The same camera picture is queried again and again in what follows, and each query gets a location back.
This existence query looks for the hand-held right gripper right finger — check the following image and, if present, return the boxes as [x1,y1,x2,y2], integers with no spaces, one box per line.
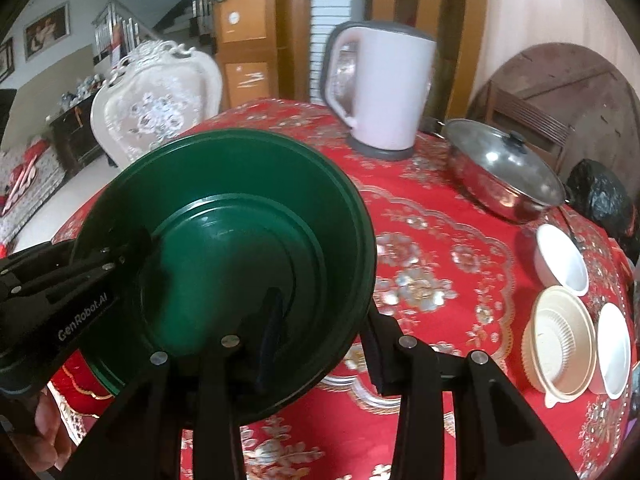
[357,302,583,480]

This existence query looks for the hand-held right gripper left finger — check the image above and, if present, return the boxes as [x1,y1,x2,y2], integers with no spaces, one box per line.
[65,287,288,480]

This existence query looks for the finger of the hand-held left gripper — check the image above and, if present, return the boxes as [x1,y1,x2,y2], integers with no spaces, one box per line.
[74,229,154,287]

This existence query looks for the green plastic bowl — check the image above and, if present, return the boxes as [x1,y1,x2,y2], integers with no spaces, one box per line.
[75,128,377,426]

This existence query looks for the cream ribbed plastic bowl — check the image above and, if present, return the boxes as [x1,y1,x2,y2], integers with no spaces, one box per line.
[521,285,598,403]

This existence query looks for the white bowl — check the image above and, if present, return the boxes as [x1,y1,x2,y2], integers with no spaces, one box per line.
[534,223,591,296]
[590,304,633,401]

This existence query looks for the person's left hand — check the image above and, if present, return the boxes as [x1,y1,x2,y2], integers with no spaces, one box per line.
[7,384,73,475]

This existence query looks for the red floral sofa cover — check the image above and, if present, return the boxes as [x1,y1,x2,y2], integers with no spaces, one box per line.
[0,137,68,233]

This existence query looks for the dark wooden sideboard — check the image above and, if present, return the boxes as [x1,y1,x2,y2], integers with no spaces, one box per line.
[47,92,108,178]

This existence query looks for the red floral tablecloth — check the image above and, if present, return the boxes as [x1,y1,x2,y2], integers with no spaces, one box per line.
[50,97,636,480]

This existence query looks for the white ornate chair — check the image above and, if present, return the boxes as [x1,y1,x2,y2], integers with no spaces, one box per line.
[90,40,223,171]

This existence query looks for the steel pot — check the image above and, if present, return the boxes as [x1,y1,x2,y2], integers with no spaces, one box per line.
[434,117,571,225]

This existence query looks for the grey kettle base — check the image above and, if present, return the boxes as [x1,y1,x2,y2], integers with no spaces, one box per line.
[346,135,417,162]

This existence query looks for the staircase railing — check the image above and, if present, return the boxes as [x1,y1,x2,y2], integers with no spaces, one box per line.
[90,0,218,68]

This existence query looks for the glass pot lid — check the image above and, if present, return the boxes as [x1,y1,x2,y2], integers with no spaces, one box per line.
[444,118,566,207]

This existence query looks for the white electric kettle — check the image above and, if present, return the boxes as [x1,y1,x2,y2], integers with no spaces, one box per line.
[322,20,438,153]

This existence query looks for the cardboard boxes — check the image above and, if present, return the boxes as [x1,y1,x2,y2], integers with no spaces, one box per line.
[215,0,281,111]

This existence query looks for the black trash bag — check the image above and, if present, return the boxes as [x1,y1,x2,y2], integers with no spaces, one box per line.
[566,158,638,261]

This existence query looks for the wooden chair back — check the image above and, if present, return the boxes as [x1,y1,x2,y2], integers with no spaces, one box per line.
[484,81,576,173]

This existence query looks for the white louvered door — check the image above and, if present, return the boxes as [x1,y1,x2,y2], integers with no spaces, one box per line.
[309,0,368,106]

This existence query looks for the round wooden tabletop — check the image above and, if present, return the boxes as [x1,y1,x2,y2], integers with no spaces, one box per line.
[467,44,640,196]

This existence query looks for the framed wall picture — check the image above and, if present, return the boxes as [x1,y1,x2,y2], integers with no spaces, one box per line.
[22,1,71,63]
[0,37,15,83]

